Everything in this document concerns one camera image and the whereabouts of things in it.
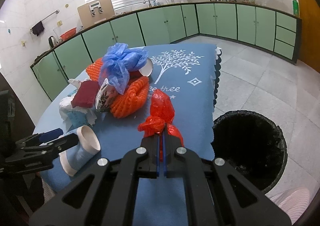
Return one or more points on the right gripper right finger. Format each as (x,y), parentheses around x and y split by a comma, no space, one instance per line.
(172,166)

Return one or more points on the blue white paper cup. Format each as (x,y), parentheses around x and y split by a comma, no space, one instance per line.
(74,158)

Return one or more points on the orange plastic basin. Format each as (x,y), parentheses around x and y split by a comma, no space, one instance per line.
(68,34)

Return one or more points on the green lower kitchen cabinets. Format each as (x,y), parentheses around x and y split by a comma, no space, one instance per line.
(270,30)

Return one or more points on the dark hanging towel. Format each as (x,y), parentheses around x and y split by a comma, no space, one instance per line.
(38,28)

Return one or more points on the pink striped cloth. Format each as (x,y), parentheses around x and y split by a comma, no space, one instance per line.
(293,202)

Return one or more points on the red plastic bag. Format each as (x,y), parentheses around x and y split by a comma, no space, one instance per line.
(161,113)

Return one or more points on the white tissue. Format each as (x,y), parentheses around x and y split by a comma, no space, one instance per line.
(65,107)

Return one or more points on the orange foam fruit net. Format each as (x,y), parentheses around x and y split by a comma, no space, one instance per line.
(132,100)

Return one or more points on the white floral snack wrapper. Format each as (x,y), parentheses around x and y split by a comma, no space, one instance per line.
(105,97)

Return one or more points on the cardboard box with print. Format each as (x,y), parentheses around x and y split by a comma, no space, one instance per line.
(94,12)

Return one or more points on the red paper cup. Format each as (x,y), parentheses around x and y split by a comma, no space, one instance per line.
(146,70)

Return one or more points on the metal towel rail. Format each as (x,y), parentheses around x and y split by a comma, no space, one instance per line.
(55,12)

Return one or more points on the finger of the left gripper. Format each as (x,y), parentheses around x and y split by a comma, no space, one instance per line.
(63,143)
(51,135)

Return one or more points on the black trash bin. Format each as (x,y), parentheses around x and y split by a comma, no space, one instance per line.
(253,144)

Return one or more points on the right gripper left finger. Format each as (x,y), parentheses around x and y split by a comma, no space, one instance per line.
(149,166)

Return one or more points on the blue tree-print tablecloth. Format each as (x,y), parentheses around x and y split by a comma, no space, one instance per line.
(110,190)

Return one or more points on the wooden door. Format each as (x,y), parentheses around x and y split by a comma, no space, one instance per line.
(309,51)

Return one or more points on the steel electric kettle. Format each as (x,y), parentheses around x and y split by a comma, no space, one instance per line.
(52,41)

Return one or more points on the blue plastic bag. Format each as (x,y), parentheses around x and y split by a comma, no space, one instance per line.
(118,62)

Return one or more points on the blue white tissue packet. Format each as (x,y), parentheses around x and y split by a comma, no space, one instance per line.
(77,119)

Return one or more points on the dark red sponge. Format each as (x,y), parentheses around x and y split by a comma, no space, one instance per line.
(86,94)

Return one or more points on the green plastic bottle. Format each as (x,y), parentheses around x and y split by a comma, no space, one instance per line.
(295,8)

